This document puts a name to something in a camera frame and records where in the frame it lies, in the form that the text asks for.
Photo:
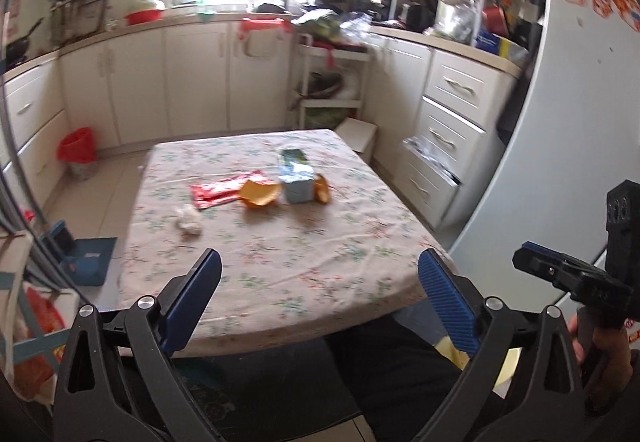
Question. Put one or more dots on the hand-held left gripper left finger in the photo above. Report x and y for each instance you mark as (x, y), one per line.
(192, 302)

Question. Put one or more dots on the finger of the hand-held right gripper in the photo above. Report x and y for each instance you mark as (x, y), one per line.
(545, 267)

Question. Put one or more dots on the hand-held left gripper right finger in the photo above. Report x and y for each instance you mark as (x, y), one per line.
(447, 302)

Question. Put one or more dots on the white tissue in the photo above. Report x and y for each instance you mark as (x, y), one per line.
(189, 221)

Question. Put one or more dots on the red wrapper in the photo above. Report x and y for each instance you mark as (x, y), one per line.
(217, 189)

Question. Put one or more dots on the large orange peel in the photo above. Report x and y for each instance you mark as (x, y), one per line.
(259, 194)

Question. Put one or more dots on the blue green milk carton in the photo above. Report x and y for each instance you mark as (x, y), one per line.
(297, 182)

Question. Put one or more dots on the small orange peel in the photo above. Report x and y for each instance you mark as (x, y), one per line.
(322, 189)

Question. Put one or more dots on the trash bin with red bag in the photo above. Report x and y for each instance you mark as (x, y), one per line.
(77, 149)

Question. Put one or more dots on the person's right hand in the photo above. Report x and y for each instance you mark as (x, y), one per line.
(612, 352)

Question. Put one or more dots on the person's right leg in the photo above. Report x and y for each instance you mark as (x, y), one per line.
(400, 387)

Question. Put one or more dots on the blue dustpan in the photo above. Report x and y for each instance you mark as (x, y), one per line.
(90, 257)

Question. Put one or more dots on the floral tablecloth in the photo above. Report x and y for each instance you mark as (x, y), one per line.
(300, 262)

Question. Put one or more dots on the clear plastic bag in drawer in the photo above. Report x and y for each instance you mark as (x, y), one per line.
(430, 157)

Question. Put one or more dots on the white refrigerator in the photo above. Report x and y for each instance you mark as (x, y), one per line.
(550, 97)

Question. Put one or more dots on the white wooden stool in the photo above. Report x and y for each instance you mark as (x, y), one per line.
(357, 137)

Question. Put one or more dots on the white drawer cabinet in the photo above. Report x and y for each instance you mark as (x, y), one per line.
(450, 92)

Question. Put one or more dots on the white base cabinets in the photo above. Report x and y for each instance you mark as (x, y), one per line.
(190, 82)

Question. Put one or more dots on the blue box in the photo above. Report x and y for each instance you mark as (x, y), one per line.
(492, 42)

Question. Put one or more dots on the white stove-side cabinet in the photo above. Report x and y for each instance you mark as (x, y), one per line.
(35, 112)

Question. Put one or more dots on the white rolling cart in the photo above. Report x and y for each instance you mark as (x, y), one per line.
(357, 67)

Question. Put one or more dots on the steel pot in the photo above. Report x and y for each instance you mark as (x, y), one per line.
(452, 14)

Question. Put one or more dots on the hanging bin with red bag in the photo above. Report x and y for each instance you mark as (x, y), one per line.
(262, 39)

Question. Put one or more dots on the red basin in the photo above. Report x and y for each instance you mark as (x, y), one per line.
(145, 14)

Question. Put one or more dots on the black frying pan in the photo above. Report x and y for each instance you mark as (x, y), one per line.
(17, 52)

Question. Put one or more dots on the bag of green vegetables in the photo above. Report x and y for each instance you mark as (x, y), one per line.
(320, 24)

